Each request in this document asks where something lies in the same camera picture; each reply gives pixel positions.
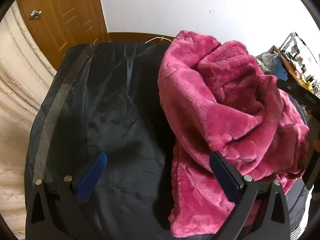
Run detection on pink fleece garment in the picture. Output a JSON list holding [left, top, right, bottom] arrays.
[[158, 30, 309, 238]]

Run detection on wooden desk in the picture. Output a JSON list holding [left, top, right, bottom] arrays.
[[267, 46, 319, 98]]

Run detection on white plastic bag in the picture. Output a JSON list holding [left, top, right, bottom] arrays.
[[261, 53, 279, 67]]

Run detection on black bed cover sheet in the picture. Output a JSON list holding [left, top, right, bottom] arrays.
[[24, 42, 311, 240]]

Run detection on cream curtain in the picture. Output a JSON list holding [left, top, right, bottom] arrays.
[[1, 2, 56, 239]]

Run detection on brown wooden door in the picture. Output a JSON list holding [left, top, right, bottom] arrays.
[[17, 0, 110, 69]]

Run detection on silver door knob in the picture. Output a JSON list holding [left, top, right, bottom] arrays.
[[30, 9, 42, 20]]

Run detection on white cable on floor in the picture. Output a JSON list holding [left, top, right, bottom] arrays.
[[145, 36, 173, 45]]

